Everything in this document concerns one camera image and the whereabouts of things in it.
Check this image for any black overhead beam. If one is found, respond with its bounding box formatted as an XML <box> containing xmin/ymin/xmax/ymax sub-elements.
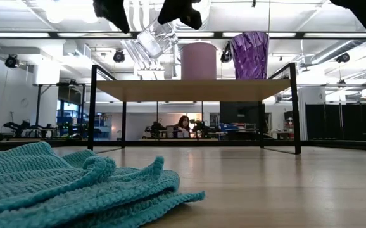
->
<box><xmin>0</xmin><ymin>30</ymin><xmax>366</xmax><ymax>40</ymax></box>

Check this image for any clear plastic cup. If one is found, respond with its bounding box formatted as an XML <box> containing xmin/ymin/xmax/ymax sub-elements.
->
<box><xmin>136</xmin><ymin>19</ymin><xmax>179</xmax><ymax>60</ymax></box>

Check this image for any purple faceted plastic cup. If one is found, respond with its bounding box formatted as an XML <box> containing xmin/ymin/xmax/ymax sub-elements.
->
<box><xmin>230</xmin><ymin>31</ymin><xmax>270</xmax><ymax>80</ymax></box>

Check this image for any pink plastic mug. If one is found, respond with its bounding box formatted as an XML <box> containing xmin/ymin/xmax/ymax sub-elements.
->
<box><xmin>180</xmin><ymin>42</ymin><xmax>218</xmax><ymax>80</ymax></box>

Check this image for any person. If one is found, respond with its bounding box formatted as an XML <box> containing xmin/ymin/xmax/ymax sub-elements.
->
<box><xmin>174</xmin><ymin>115</ymin><xmax>192</xmax><ymax>139</ymax></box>

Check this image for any black cabinet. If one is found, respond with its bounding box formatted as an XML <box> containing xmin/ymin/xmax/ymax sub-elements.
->
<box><xmin>219</xmin><ymin>101</ymin><xmax>267</xmax><ymax>141</ymax></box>

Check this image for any black partition wall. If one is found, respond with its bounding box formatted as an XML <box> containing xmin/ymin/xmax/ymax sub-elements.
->
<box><xmin>305</xmin><ymin>94</ymin><xmax>366</xmax><ymax>142</ymax></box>

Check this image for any teal knitted cloth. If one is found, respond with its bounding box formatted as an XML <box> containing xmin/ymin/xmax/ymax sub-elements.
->
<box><xmin>0</xmin><ymin>141</ymin><xmax>206</xmax><ymax>228</ymax></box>

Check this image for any wooden shelf with black frame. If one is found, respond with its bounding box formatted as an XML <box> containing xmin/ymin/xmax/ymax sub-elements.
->
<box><xmin>87</xmin><ymin>62</ymin><xmax>301</xmax><ymax>155</ymax></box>

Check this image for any black background rig frame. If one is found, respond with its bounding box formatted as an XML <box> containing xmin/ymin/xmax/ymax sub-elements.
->
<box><xmin>32</xmin><ymin>82</ymin><xmax>87</xmax><ymax>140</ymax></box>

